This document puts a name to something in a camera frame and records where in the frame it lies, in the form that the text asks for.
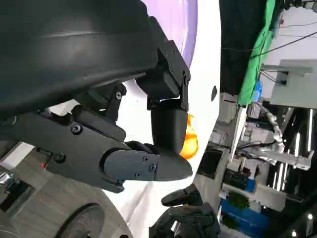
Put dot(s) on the black table grommet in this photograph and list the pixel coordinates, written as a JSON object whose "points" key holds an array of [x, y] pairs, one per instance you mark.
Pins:
{"points": [[214, 93]]}

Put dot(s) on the green cloth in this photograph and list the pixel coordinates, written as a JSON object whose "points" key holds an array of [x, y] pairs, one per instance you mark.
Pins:
{"points": [[257, 57]]}

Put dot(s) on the orange and white bread roll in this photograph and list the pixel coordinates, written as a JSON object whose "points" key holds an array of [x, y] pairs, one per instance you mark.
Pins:
{"points": [[192, 143]]}

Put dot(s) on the lilac plate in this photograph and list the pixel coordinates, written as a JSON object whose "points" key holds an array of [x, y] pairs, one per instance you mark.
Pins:
{"points": [[184, 32]]}

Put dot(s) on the grey machine housing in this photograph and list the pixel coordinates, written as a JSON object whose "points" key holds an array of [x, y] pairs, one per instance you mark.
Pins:
{"points": [[294, 81]]}

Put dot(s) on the black curtain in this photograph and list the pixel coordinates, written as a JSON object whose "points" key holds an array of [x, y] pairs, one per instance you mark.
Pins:
{"points": [[237, 37]]}

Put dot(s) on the black round chair base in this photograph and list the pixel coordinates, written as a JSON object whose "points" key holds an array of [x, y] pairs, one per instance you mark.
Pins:
{"points": [[83, 221]]}

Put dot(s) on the blue storage bin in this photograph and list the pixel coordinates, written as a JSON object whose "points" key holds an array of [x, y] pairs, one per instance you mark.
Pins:
{"points": [[245, 218]]}

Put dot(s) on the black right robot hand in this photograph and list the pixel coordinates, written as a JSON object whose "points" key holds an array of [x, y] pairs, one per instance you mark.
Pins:
{"points": [[190, 218]]}

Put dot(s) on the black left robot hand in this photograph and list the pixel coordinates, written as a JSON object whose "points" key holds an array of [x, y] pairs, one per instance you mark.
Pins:
{"points": [[74, 49]]}

